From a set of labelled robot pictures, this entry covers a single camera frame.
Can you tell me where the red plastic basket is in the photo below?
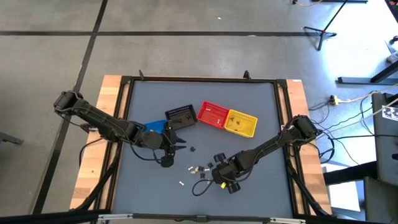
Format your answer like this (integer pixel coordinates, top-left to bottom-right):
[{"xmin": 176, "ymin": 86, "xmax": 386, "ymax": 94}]
[{"xmin": 197, "ymin": 101, "xmax": 231, "ymax": 129}]

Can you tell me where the yellow plastic basket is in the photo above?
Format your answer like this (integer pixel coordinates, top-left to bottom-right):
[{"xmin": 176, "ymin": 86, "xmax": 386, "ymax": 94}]
[{"xmin": 223, "ymin": 109, "xmax": 259, "ymax": 139}]

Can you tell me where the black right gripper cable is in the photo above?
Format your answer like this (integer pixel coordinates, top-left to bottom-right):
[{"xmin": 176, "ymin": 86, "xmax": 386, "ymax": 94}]
[{"xmin": 192, "ymin": 179, "xmax": 218, "ymax": 197}]

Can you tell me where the blue plastic basket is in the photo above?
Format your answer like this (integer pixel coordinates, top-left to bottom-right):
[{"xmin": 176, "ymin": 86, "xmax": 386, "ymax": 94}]
[{"xmin": 143, "ymin": 119, "xmax": 169, "ymax": 135}]

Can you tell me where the grey box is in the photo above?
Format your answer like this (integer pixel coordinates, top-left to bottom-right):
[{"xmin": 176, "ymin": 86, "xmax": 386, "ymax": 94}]
[{"xmin": 363, "ymin": 175, "xmax": 398, "ymax": 224}]

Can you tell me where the black floor cable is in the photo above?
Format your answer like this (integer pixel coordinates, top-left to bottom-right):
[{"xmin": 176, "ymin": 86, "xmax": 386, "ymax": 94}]
[
  {"xmin": 323, "ymin": 133, "xmax": 398, "ymax": 141},
  {"xmin": 78, "ymin": 138, "xmax": 105, "ymax": 170}
]

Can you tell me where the grey cabinet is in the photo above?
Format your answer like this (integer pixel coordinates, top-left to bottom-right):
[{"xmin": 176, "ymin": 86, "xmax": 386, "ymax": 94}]
[{"xmin": 371, "ymin": 92, "xmax": 398, "ymax": 187}]

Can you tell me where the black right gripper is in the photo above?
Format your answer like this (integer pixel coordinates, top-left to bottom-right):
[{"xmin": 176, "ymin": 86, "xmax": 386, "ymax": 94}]
[{"xmin": 213, "ymin": 152, "xmax": 242, "ymax": 195}]

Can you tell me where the wooden table side panel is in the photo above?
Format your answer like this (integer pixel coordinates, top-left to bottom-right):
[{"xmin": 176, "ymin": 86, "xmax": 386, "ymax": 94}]
[
  {"xmin": 285, "ymin": 79, "xmax": 332, "ymax": 215},
  {"xmin": 70, "ymin": 74, "xmax": 131, "ymax": 210}
]

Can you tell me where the black tripod stand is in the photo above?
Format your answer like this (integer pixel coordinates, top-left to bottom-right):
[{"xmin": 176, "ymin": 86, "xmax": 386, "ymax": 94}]
[{"xmin": 303, "ymin": 0, "xmax": 351, "ymax": 52}]

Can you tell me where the black camera rig beam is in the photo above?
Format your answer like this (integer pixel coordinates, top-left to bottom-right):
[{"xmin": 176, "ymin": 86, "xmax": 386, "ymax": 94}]
[{"xmin": 0, "ymin": 210, "xmax": 398, "ymax": 224}]

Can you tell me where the black plastic basket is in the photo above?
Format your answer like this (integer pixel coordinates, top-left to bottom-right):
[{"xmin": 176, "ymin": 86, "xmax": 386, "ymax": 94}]
[{"xmin": 164, "ymin": 104, "xmax": 198, "ymax": 131}]

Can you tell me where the white floor cable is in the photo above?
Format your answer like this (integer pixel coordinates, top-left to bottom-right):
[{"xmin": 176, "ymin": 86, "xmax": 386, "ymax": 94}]
[{"xmin": 338, "ymin": 83, "xmax": 398, "ymax": 105}]

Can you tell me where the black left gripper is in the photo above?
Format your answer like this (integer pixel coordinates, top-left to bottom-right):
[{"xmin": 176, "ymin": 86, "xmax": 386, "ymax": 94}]
[{"xmin": 144, "ymin": 120, "xmax": 188, "ymax": 169}]

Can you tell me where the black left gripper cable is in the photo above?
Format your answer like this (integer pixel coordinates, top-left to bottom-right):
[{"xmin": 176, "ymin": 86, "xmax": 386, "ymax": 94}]
[{"xmin": 129, "ymin": 144, "xmax": 164, "ymax": 162}]

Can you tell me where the black floor beam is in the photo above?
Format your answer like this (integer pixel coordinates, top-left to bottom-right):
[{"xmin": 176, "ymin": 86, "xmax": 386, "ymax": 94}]
[{"xmin": 323, "ymin": 161, "xmax": 377, "ymax": 186}]

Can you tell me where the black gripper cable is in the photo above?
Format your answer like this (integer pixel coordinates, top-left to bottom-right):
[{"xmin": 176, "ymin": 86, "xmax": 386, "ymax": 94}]
[
  {"xmin": 129, "ymin": 144, "xmax": 164, "ymax": 162},
  {"xmin": 192, "ymin": 179, "xmax": 218, "ymax": 197}
]

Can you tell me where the black table frame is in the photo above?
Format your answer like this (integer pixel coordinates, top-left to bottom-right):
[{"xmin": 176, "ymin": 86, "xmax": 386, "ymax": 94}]
[{"xmin": 119, "ymin": 70, "xmax": 292, "ymax": 218}]

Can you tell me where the black desk leg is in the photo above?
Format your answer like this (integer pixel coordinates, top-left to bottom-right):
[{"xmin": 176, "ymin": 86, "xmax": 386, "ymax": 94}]
[{"xmin": 338, "ymin": 60, "xmax": 398, "ymax": 85}]

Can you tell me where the black-white fiducial marker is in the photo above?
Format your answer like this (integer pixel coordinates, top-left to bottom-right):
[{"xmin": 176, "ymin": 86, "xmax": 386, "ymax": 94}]
[{"xmin": 381, "ymin": 105, "xmax": 398, "ymax": 122}]

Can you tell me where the grey chair base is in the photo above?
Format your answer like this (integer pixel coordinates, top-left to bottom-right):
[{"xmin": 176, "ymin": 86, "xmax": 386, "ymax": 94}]
[{"xmin": 0, "ymin": 131, "xmax": 24, "ymax": 146}]

